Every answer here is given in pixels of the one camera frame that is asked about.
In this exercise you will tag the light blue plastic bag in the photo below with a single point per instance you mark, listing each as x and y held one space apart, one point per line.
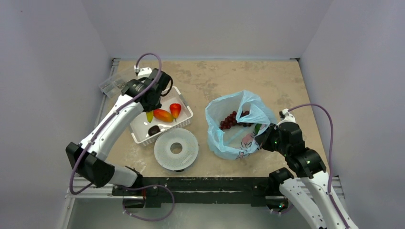
237 142

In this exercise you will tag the wrist white camera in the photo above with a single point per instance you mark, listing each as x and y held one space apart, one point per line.
142 72
286 116

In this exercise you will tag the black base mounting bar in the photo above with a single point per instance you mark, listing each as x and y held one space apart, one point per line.
151 192

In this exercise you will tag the red orange fake fruit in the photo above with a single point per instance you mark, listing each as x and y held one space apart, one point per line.
163 115

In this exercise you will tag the clear plastic screw organizer box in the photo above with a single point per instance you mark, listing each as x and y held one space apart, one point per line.
113 85

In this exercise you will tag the dark fruit in basket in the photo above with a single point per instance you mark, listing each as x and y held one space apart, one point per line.
153 130

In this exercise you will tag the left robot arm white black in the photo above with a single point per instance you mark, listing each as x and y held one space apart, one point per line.
88 158

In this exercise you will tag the yellow fake fruit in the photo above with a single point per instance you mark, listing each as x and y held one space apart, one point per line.
149 116

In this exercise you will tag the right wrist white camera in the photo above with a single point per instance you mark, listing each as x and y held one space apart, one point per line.
286 116

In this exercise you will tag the red fake grapes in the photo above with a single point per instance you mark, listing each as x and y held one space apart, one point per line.
230 121

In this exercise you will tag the white perforated plastic basket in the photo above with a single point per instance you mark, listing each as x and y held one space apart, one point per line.
139 127

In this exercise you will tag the green fake fruit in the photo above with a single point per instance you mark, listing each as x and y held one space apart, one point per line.
257 128

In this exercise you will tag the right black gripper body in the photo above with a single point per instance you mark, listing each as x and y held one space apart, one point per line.
264 140

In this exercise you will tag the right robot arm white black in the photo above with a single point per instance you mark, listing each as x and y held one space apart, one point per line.
305 182

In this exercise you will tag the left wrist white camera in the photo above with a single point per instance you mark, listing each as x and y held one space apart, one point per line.
142 72

